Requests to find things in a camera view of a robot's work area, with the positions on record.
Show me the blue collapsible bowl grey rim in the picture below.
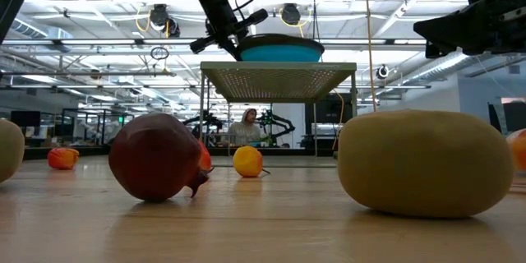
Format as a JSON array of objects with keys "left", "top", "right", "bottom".
[{"left": 236, "top": 32, "right": 325, "bottom": 63}]

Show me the wrinkled red-orange pepper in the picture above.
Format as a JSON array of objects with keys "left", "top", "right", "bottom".
[{"left": 47, "top": 146, "right": 81, "bottom": 171}]

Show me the dark red pomegranate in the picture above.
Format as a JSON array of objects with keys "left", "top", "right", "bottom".
[{"left": 108, "top": 112, "right": 215, "bottom": 204}]

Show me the black hanging cable coil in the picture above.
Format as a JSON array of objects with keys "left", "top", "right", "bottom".
[{"left": 150, "top": 45, "right": 170, "bottom": 61}]

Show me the pear-shaped red-orange pepper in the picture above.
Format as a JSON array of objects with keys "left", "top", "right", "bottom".
[{"left": 198, "top": 139, "right": 213, "bottom": 173}]

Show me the round yellow-orange pepper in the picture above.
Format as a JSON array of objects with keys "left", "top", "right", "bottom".
[{"left": 232, "top": 145, "right": 271, "bottom": 178}]

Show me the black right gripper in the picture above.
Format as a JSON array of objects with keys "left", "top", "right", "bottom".
[{"left": 413, "top": 0, "right": 526, "bottom": 59}]

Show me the black background workcell frame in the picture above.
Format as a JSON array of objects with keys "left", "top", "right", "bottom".
[{"left": 61, "top": 108, "right": 135, "bottom": 147}]

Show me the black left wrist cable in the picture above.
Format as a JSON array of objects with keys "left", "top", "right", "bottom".
[{"left": 233, "top": 0, "right": 258, "bottom": 14}]

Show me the yellow hanging cable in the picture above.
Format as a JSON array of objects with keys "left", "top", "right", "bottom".
[{"left": 362, "top": 0, "right": 378, "bottom": 113}]

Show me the person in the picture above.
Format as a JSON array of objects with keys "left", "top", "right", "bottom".
[{"left": 228, "top": 108, "right": 264, "bottom": 148}]

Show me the green perforated metal shelf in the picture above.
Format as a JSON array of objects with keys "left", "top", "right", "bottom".
[{"left": 198, "top": 60, "right": 358, "bottom": 169}]

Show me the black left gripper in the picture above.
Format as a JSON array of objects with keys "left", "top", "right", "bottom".
[{"left": 190, "top": 0, "right": 270, "bottom": 61}]

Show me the black background screen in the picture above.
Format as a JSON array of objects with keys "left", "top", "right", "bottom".
[{"left": 304, "top": 93, "right": 353, "bottom": 149}]

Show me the red orange mango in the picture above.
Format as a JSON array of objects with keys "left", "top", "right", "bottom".
[{"left": 505, "top": 127, "right": 526, "bottom": 173}]

